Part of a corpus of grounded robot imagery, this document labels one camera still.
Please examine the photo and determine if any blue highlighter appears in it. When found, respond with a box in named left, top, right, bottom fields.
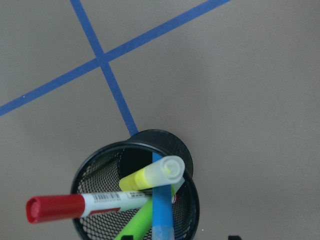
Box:
left=152, top=153, right=180, bottom=240

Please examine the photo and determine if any yellow highlighter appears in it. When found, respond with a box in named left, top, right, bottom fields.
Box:
left=119, top=155, right=185, bottom=191

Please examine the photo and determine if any red white marker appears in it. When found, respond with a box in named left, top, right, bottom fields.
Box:
left=25, top=191, right=152, bottom=224

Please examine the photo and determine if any green highlighter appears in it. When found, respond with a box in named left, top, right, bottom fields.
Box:
left=115, top=186, right=178, bottom=240

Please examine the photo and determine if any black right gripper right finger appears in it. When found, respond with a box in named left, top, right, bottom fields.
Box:
left=227, top=235, right=242, bottom=240

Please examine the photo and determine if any black mesh pen cup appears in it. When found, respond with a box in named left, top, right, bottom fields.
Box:
left=71, top=129, right=200, bottom=240

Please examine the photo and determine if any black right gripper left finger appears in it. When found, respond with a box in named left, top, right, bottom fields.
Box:
left=122, top=235, right=134, bottom=240

